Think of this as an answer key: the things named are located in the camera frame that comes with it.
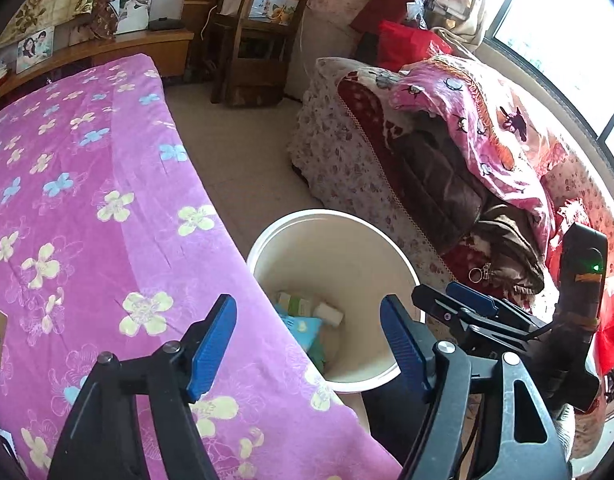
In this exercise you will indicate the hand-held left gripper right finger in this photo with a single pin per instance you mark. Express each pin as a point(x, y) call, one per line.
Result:
point(402, 340)

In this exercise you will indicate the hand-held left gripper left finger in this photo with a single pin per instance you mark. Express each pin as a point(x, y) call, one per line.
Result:
point(212, 345)

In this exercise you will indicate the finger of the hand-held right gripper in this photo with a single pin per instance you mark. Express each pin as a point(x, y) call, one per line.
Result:
point(437, 305)
point(469, 297)

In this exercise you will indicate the white plastic bucket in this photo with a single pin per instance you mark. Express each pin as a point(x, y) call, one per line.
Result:
point(337, 255)

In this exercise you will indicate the small white box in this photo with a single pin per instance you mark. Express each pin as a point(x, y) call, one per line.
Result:
point(328, 313)

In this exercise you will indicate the green and white carton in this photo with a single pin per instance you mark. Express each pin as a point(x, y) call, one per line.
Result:
point(294, 305)

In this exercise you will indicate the blue tissue packet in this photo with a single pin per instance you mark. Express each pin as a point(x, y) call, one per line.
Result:
point(304, 332)

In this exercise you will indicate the dark brown jacket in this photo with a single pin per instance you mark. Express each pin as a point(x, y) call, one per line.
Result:
point(437, 180)

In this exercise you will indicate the floral covered sofa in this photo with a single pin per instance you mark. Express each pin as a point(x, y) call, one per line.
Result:
point(332, 160)

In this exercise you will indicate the pink cartoon print blanket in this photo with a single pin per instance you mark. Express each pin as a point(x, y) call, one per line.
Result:
point(467, 105)

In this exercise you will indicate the pink floral bed blanket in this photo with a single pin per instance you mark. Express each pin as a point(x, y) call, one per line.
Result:
point(87, 185)

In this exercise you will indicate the dark red patterned blanket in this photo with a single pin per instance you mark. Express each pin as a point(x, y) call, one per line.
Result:
point(367, 110)

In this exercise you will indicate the red plastic bag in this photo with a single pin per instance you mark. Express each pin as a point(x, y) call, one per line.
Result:
point(407, 42)

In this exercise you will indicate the dark wooden chair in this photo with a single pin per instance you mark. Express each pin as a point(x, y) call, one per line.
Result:
point(252, 80)

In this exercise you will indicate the window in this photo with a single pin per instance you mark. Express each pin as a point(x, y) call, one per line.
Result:
point(567, 20)

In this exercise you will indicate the clear plastic bag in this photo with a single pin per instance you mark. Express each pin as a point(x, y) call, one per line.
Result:
point(417, 10)

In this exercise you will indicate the beige curtain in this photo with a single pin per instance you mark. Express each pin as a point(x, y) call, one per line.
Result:
point(467, 5)

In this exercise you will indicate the wooden headboard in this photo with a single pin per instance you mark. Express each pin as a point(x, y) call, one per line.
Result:
point(162, 47)

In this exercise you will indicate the small black box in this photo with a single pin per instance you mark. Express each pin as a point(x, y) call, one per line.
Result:
point(165, 24)

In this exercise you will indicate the flower printed box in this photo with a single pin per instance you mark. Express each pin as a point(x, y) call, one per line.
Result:
point(272, 7)

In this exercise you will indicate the large photo print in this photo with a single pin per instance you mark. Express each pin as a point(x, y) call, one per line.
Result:
point(134, 10)

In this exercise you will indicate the small framed photo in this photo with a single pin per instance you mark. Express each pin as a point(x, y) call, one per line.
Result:
point(34, 50)

